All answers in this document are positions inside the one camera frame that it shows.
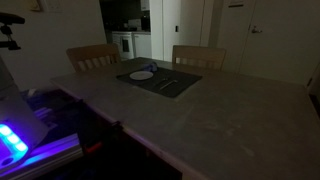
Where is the white round plate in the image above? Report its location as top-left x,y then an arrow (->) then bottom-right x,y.
129,71 -> 153,80

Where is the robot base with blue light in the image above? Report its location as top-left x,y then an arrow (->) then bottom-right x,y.
0,59 -> 83,180

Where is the silver fork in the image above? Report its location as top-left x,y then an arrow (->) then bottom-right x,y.
152,78 -> 169,87

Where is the black placemat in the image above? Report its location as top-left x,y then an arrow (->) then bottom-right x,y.
117,68 -> 202,98

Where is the silver knife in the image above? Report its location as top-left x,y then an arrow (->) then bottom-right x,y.
159,80 -> 179,90

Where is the blue cloth napkin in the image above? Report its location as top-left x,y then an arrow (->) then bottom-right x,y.
143,62 -> 158,72

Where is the wooden chair right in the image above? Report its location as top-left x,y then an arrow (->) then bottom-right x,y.
172,45 -> 226,70

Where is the wooden chair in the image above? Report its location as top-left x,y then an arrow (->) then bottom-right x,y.
66,43 -> 121,72
172,45 -> 226,70

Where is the white kitchen oven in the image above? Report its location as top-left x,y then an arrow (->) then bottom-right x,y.
112,31 -> 134,60

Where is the wooden chair left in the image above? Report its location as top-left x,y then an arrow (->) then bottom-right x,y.
66,43 -> 121,72

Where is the red black table clamp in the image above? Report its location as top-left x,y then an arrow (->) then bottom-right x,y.
77,99 -> 125,156

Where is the white door with handle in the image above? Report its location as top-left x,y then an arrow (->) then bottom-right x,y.
240,0 -> 320,85

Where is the black camera on stand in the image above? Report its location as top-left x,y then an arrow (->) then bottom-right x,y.
0,12 -> 25,50

